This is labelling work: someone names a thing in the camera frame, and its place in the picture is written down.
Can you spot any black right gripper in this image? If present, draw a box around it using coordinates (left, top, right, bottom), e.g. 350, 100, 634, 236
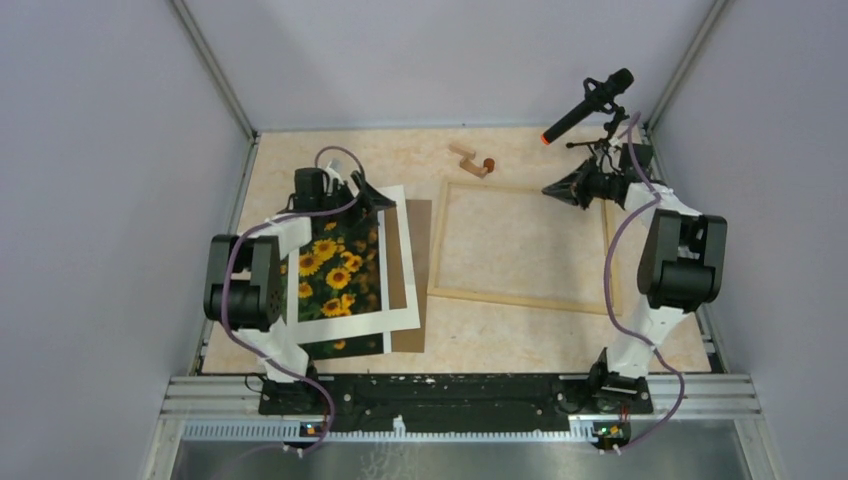
541, 156, 621, 211

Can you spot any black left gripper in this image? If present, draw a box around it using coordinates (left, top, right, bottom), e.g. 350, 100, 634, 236
318, 170, 396, 236

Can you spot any sunflower photo print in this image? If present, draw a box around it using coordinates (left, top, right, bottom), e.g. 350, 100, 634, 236
296, 212, 382, 324

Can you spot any white mat board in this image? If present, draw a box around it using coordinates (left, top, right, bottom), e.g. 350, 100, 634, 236
282, 185, 420, 344

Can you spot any light wooden picture frame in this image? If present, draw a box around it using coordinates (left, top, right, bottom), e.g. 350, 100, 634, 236
427, 181, 622, 314

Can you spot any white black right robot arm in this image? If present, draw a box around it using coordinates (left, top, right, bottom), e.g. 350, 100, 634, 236
542, 141, 728, 413

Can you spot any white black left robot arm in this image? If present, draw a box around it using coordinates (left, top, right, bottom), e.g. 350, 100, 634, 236
203, 167, 396, 415

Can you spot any black microphone tripod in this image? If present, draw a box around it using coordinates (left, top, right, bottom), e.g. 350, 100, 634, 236
566, 106, 630, 158

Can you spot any brown cardboard backing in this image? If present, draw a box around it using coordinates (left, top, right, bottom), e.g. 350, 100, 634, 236
384, 200, 432, 353

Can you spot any black microphone orange tip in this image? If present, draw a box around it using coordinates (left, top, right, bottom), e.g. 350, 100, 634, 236
540, 68, 634, 145

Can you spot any flat wooden block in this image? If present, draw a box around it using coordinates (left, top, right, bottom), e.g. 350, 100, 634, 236
448, 142, 476, 160

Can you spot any upright wooden block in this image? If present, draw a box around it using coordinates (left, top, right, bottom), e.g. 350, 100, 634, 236
459, 158, 490, 179

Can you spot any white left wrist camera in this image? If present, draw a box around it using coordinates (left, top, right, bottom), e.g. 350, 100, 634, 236
324, 159, 345, 193

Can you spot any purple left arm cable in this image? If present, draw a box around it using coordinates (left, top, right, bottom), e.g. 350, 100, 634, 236
218, 145, 367, 458

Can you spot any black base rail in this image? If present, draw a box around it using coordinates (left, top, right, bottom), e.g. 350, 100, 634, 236
258, 373, 654, 434

